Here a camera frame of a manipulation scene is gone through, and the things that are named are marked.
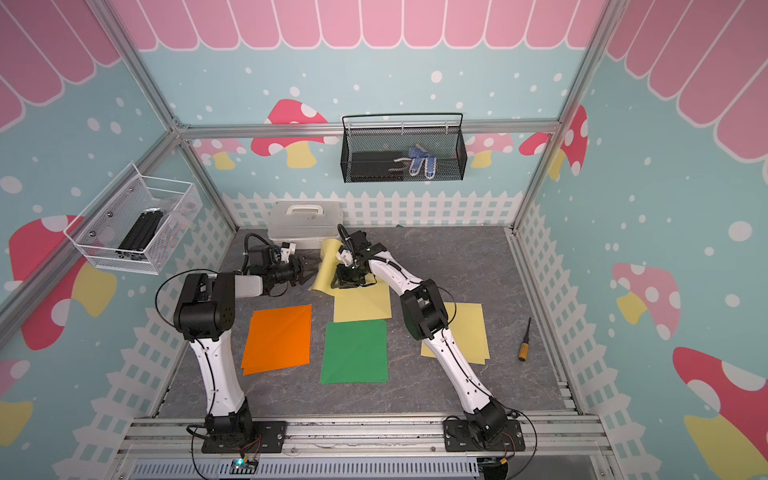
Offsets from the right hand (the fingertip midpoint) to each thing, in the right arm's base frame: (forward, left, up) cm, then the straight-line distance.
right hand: (334, 285), depth 102 cm
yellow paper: (-6, -10, -2) cm, 12 cm away
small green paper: (-23, -9, -2) cm, 25 cm away
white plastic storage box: (+22, +11, +9) cm, 26 cm away
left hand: (+4, +5, +5) cm, 8 cm away
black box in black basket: (+22, -16, +32) cm, 42 cm away
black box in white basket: (-8, +39, +35) cm, 53 cm away
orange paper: (-18, +16, -2) cm, 24 cm away
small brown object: (-22, -59, -2) cm, 63 cm away
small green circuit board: (-50, +18, -4) cm, 54 cm away
